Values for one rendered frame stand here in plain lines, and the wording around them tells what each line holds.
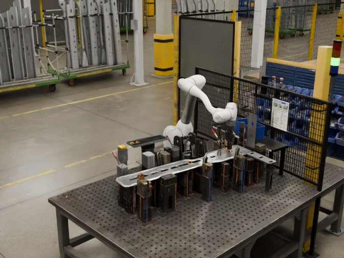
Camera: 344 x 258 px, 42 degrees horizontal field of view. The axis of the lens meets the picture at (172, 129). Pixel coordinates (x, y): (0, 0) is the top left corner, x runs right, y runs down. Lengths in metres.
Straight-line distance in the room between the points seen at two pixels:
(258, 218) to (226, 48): 3.18
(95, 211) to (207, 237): 0.99
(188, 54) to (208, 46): 0.45
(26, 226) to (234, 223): 2.44
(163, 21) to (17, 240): 7.93
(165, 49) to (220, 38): 5.43
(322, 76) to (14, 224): 3.51
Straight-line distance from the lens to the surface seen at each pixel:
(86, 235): 4.49
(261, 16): 8.51
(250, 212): 3.90
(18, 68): 10.76
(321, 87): 4.20
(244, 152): 4.32
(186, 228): 3.63
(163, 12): 11.72
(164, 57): 11.80
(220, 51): 6.48
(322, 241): 5.01
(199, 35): 6.74
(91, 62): 11.96
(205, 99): 4.22
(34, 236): 5.03
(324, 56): 4.15
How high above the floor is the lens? 2.59
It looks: 19 degrees down
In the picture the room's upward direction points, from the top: straight up
